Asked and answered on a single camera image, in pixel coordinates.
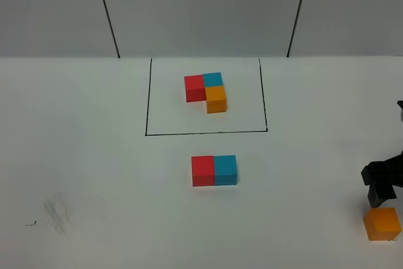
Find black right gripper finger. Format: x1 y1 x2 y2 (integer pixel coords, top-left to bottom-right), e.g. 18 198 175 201
361 154 402 187
368 184 397 208

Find orange loose block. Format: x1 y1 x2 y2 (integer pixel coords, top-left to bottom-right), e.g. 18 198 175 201
363 208 402 241

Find orange template block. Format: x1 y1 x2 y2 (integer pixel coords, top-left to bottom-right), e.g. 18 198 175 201
205 86 227 113

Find blue template block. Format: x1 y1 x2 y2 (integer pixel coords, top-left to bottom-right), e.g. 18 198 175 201
202 72 224 88

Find red template block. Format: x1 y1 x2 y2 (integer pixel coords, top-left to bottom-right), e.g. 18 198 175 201
184 74 206 102

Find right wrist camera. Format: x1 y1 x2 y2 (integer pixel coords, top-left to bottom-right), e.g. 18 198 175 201
397 100 403 122

